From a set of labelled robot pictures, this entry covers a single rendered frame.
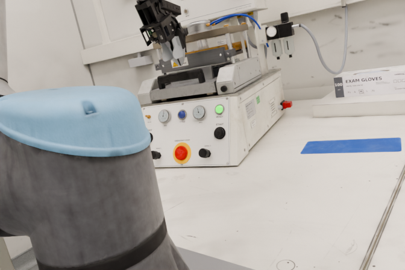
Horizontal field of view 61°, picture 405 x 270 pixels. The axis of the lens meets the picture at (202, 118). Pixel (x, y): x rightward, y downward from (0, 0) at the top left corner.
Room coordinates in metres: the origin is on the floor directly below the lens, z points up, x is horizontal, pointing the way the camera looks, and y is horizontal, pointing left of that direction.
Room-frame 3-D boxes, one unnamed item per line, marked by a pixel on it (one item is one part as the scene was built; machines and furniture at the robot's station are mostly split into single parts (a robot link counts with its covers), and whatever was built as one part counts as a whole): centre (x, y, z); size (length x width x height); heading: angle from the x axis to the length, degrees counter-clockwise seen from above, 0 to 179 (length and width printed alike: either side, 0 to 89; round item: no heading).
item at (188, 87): (1.13, -0.03, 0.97); 0.30 x 0.22 x 0.08; 151
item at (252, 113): (1.16, -0.06, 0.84); 0.53 x 0.37 x 0.17; 151
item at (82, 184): (0.30, 0.12, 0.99); 0.13 x 0.12 x 0.14; 77
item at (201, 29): (1.19, -0.08, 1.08); 0.31 x 0.24 x 0.13; 61
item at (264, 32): (1.18, -0.31, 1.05); 0.15 x 0.05 x 0.15; 61
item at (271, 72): (1.20, -0.07, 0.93); 0.46 x 0.35 x 0.01; 151
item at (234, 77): (1.04, -0.13, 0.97); 0.26 x 0.05 x 0.07; 151
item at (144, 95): (1.18, 0.10, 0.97); 0.25 x 0.05 x 0.07; 151
